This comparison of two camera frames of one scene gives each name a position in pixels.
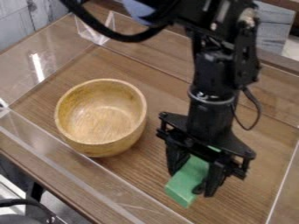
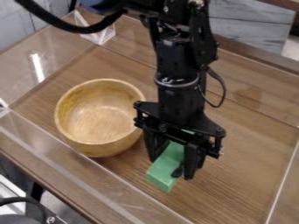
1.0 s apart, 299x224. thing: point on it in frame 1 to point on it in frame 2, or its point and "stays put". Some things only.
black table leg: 36,191 stays put
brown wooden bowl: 100,115 stays put
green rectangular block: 187,178 to 172,157
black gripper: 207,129 to 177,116
